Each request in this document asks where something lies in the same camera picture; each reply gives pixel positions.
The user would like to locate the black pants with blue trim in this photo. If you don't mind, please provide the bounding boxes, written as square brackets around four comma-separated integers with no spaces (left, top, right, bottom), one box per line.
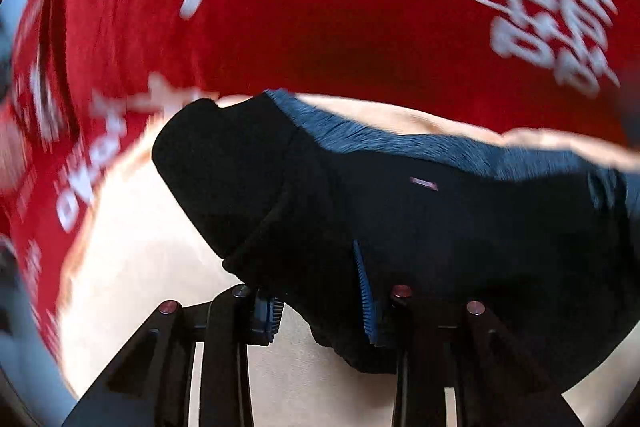
[152,91,639,388]

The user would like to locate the red wedding print sofa cover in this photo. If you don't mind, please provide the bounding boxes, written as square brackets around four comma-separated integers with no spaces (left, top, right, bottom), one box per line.
[1,0,639,350]

